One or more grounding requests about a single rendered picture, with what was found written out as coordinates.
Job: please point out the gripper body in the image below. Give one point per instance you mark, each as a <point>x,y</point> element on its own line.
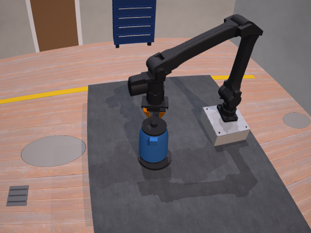
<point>155,102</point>

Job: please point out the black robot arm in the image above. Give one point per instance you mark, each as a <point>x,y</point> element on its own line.
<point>162,63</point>

